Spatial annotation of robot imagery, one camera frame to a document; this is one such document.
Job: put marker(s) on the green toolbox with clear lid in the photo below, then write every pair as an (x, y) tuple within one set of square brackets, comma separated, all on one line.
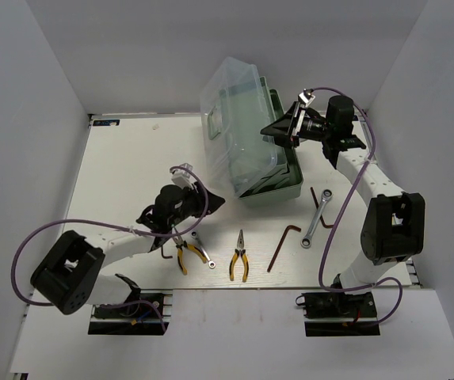
[(241, 163)]

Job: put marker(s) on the large silver ratchet wrench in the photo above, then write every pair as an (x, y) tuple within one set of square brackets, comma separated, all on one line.
[(325, 198)]

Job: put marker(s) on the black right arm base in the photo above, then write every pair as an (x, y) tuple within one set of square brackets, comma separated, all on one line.
[(329, 314)]

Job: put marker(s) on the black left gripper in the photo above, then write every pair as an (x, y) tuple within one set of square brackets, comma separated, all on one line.
[(199, 197)]

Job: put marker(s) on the small silver ratchet wrench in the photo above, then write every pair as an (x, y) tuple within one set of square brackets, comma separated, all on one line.
[(199, 244)]

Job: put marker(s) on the long brown hex key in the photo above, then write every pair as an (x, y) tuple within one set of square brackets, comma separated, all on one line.
[(280, 244)]

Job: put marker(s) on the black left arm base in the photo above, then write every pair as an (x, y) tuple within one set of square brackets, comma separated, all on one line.
[(134, 320)]

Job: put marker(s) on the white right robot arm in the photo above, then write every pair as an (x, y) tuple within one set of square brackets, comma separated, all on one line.
[(393, 228)]

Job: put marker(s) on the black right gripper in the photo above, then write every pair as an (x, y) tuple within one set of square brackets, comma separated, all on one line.
[(287, 130)]

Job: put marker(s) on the yellow pliers centre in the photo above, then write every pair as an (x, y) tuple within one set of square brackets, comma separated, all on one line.
[(239, 254)]

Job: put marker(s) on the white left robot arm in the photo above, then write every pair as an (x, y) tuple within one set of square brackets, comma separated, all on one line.
[(70, 276)]

